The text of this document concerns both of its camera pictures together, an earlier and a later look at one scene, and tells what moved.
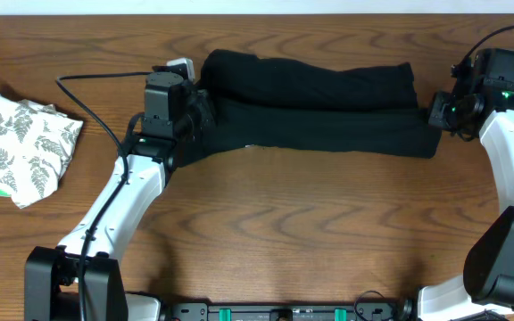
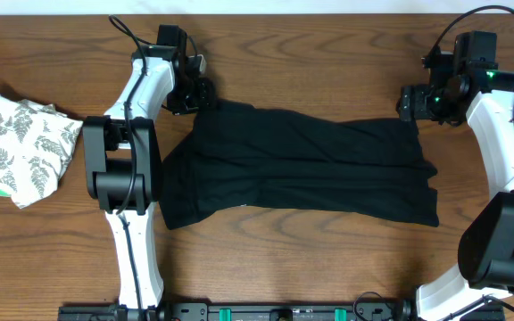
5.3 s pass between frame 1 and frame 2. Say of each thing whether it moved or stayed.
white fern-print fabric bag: stayed
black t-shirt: moved
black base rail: stayed
